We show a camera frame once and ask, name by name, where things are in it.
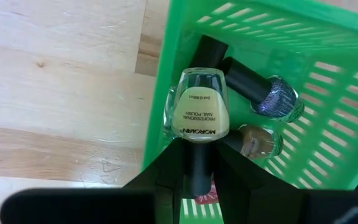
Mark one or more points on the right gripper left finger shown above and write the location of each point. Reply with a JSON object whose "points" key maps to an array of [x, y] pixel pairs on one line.
{"points": [[163, 174]]}

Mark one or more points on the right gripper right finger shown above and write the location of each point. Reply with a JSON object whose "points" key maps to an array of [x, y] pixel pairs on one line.
{"points": [[250, 193]]}

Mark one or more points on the red nail polish bottle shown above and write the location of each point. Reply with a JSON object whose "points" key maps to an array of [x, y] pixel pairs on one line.
{"points": [[208, 196]]}

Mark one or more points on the tan nail polish bottle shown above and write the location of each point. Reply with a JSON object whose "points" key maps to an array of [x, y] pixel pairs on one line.
{"points": [[256, 141]]}

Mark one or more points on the pale yellow nail polish bottle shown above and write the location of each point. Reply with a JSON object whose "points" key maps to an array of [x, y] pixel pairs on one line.
{"points": [[197, 118]]}

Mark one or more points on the purple glitter nail polish bottle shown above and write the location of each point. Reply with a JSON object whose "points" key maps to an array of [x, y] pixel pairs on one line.
{"points": [[278, 99]]}

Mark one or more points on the white nail polish bottle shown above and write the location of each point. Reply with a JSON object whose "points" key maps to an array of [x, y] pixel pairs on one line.
{"points": [[210, 51]]}

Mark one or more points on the green plastic basket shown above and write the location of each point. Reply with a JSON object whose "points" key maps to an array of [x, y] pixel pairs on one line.
{"points": [[322, 31]]}

